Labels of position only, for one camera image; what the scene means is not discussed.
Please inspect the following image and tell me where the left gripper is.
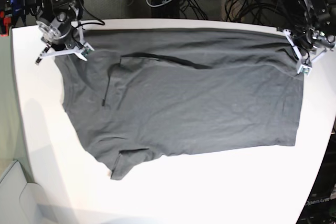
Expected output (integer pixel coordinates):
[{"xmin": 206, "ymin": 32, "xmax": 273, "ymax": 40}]
[{"xmin": 293, "ymin": 40, "xmax": 328, "ymax": 63}]

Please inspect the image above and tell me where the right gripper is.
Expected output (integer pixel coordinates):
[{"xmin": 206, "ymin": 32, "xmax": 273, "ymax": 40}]
[{"xmin": 47, "ymin": 35, "xmax": 81, "ymax": 53}]

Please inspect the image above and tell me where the grey t-shirt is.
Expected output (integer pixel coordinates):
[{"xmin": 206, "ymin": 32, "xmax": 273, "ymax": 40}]
[{"xmin": 55, "ymin": 29, "xmax": 303, "ymax": 180}]

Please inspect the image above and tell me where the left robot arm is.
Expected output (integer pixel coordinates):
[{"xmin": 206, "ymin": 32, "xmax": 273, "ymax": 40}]
[{"xmin": 278, "ymin": 0, "xmax": 335, "ymax": 66}]

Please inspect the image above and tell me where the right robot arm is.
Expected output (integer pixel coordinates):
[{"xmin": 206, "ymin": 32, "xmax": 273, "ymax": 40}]
[{"xmin": 36, "ymin": 0, "xmax": 83, "ymax": 51}]

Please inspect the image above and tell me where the red clamp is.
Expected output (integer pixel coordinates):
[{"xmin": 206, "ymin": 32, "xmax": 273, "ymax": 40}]
[{"xmin": 1, "ymin": 10, "xmax": 12, "ymax": 37}]

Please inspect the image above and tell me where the white bin corner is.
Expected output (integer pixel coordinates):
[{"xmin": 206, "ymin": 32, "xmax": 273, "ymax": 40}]
[{"xmin": 1, "ymin": 161, "xmax": 50, "ymax": 223}]

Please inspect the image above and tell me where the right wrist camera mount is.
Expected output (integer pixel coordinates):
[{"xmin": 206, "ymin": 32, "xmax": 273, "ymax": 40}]
[{"xmin": 35, "ymin": 7, "xmax": 94, "ymax": 65}]

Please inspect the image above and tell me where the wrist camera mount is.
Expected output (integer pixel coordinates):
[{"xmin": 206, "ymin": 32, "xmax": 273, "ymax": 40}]
[
  {"xmin": 35, "ymin": 7, "xmax": 94, "ymax": 65},
  {"xmin": 277, "ymin": 27, "xmax": 336, "ymax": 76}
]

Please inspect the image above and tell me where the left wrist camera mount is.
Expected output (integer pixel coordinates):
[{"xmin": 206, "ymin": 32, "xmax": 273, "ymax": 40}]
[{"xmin": 277, "ymin": 27, "xmax": 336, "ymax": 76}]

